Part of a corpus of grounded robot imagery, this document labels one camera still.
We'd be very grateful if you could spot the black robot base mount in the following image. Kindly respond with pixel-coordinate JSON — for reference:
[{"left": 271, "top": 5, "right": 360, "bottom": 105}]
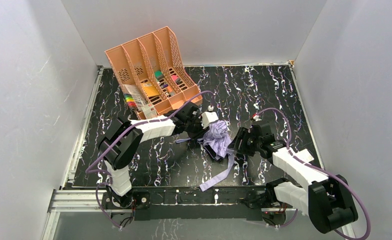
[{"left": 99, "top": 185, "right": 295, "bottom": 226}]

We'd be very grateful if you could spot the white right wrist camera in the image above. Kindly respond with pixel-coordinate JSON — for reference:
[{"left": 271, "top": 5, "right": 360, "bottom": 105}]
[{"left": 251, "top": 113, "right": 262, "bottom": 122}]

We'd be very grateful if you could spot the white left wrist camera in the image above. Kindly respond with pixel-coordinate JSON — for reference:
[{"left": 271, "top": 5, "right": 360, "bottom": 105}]
[{"left": 201, "top": 105, "right": 219, "bottom": 129}]

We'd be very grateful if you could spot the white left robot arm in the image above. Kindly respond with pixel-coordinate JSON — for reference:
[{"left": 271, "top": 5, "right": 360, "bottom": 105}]
[{"left": 98, "top": 102, "right": 219, "bottom": 198}]

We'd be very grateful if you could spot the small white red box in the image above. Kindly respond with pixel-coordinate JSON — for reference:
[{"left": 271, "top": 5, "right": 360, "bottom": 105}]
[{"left": 141, "top": 103, "right": 158, "bottom": 119}]

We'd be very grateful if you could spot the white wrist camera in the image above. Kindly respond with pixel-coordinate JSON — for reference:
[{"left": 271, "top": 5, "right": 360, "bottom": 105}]
[
  {"left": 251, "top": 113, "right": 262, "bottom": 122},
  {"left": 201, "top": 105, "right": 219, "bottom": 129}
]

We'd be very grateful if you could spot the lavender folding umbrella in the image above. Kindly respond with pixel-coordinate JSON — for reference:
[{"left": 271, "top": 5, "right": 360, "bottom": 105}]
[{"left": 175, "top": 120, "right": 235, "bottom": 192}]

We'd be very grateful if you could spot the orange plastic desk organizer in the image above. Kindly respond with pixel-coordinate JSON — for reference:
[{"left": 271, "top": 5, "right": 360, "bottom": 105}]
[{"left": 105, "top": 26, "right": 203, "bottom": 119}]

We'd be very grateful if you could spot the colourful marker pen pack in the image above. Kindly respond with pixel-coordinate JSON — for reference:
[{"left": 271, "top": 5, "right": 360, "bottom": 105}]
[{"left": 124, "top": 93, "right": 142, "bottom": 111}]

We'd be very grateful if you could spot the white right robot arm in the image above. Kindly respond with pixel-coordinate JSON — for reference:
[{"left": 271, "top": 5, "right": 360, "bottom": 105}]
[{"left": 229, "top": 120, "right": 358, "bottom": 234}]

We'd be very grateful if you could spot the white yellow card box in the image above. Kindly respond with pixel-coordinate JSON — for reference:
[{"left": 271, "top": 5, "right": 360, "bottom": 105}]
[{"left": 297, "top": 149, "right": 315, "bottom": 163}]

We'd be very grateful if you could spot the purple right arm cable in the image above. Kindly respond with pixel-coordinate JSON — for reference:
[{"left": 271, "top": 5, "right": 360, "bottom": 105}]
[{"left": 253, "top": 107, "right": 371, "bottom": 240}]

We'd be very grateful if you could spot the yellow sticky note pad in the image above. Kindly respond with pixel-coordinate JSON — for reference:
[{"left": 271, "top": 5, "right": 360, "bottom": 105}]
[{"left": 141, "top": 82, "right": 159, "bottom": 98}]

